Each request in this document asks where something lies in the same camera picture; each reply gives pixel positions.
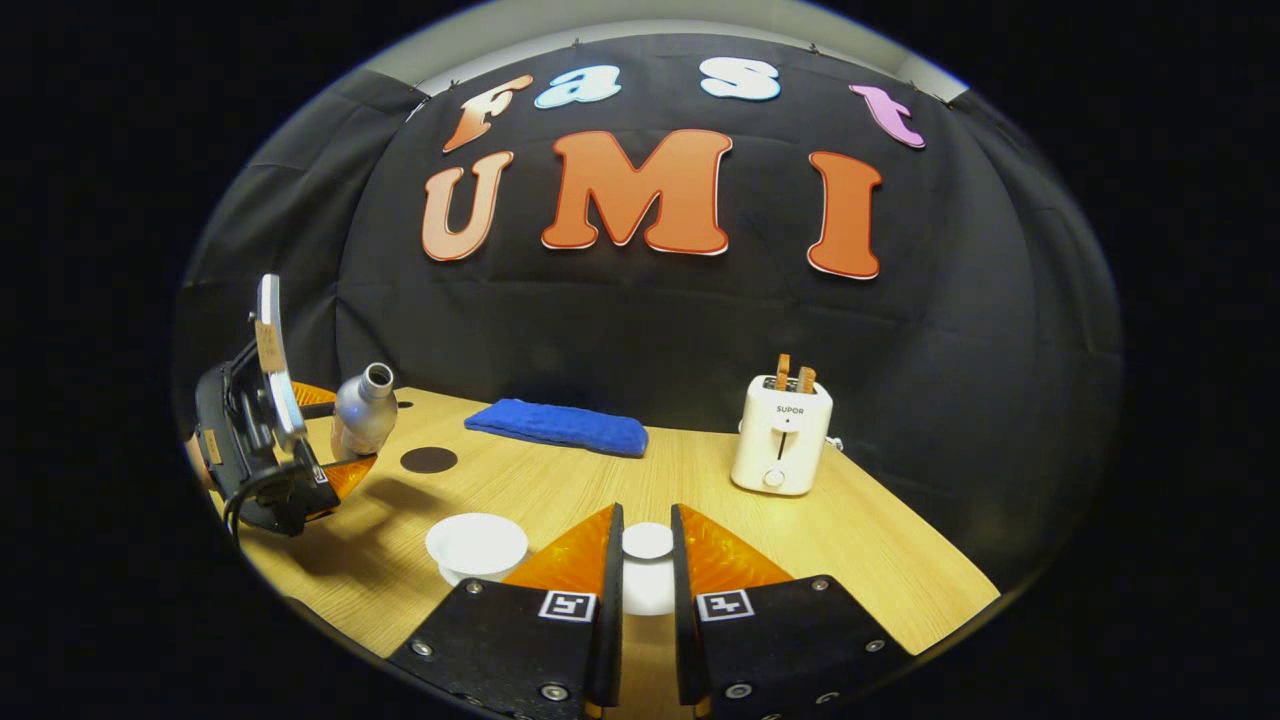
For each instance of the dark round coaster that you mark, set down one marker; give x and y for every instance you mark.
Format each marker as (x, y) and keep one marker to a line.
(429, 460)

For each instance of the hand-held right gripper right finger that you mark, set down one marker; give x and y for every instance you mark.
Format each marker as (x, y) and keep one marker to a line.
(684, 600)

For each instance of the white toaster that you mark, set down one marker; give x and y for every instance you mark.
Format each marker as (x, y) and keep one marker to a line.
(780, 445)

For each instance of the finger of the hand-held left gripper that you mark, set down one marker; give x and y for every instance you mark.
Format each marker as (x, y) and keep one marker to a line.
(318, 408)
(350, 475)

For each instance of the white teacup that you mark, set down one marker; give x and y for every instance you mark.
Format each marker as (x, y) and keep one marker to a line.
(477, 545)

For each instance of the silver water bottle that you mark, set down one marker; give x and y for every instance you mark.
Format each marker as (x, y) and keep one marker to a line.
(362, 415)

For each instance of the toast slice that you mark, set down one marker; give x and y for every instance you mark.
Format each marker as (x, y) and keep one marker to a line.
(806, 380)
(782, 372)

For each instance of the black backdrop cloth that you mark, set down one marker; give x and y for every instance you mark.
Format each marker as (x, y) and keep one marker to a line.
(650, 330)

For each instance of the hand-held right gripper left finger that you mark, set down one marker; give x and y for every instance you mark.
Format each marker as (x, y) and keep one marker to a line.
(610, 600)

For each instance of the blue folded towel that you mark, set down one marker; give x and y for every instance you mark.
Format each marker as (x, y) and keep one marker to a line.
(560, 425)

